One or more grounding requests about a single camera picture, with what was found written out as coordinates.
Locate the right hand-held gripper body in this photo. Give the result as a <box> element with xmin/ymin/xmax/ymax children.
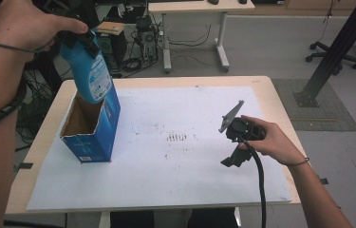
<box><xmin>218</xmin><ymin>100</ymin><xmax>268</xmax><ymax>150</ymax></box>

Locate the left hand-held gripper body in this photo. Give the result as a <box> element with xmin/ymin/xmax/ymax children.
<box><xmin>36</xmin><ymin>0</ymin><xmax>101</xmax><ymax>30</ymax></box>

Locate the blue plastic bottle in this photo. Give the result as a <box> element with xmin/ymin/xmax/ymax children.
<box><xmin>60</xmin><ymin>29</ymin><xmax>114</xmax><ymax>105</ymax></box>

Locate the blue cardboard box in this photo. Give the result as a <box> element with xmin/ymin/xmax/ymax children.
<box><xmin>59</xmin><ymin>83</ymin><xmax>122</xmax><ymax>164</ymax></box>

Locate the person's right hand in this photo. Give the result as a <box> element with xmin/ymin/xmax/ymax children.
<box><xmin>238</xmin><ymin>115</ymin><xmax>308</xmax><ymax>166</ymax></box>

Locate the person's left hand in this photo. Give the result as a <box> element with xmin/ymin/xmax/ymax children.
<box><xmin>0</xmin><ymin>0</ymin><xmax>89</xmax><ymax>55</ymax></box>

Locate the small brown cardboard box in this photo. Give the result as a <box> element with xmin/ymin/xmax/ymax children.
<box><xmin>96</xmin><ymin>21</ymin><xmax>126</xmax><ymax>36</ymax></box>

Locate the black computer tower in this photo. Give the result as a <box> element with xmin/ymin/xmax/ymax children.
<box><xmin>135</xmin><ymin>15</ymin><xmax>159</xmax><ymax>64</ymax></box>

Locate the white paper sheet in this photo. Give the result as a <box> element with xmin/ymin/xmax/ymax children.
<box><xmin>27</xmin><ymin>85</ymin><xmax>293</xmax><ymax>212</ymax></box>

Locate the grey floor mat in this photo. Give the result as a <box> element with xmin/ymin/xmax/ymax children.
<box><xmin>272</xmin><ymin>79</ymin><xmax>356</xmax><ymax>132</ymax></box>

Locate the white-legged wooden desk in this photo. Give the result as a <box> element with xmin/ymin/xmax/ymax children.
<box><xmin>147</xmin><ymin>0</ymin><xmax>256</xmax><ymax>74</ymax></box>

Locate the black office chair base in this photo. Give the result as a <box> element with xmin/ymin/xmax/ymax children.
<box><xmin>305</xmin><ymin>41</ymin><xmax>356</xmax><ymax>76</ymax></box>

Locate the black metal stand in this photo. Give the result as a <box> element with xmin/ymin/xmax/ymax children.
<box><xmin>293</xmin><ymin>0</ymin><xmax>356</xmax><ymax>108</ymax></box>

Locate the thick black gripper cable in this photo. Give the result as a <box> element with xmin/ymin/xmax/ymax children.
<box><xmin>240</xmin><ymin>139</ymin><xmax>268</xmax><ymax>228</ymax></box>

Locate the thin dark bracelet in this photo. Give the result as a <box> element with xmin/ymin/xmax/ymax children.
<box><xmin>278</xmin><ymin>157</ymin><xmax>310</xmax><ymax>167</ymax></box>

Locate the thin grey cable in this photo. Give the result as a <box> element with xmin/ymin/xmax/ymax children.
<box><xmin>0</xmin><ymin>42</ymin><xmax>47</xmax><ymax>55</ymax></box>

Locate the tangle of black cables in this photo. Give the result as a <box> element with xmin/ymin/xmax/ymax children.
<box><xmin>15</xmin><ymin>60</ymin><xmax>72</xmax><ymax>151</ymax></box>

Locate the black floor cable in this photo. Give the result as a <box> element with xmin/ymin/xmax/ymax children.
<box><xmin>168</xmin><ymin>24</ymin><xmax>214</xmax><ymax>48</ymax></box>

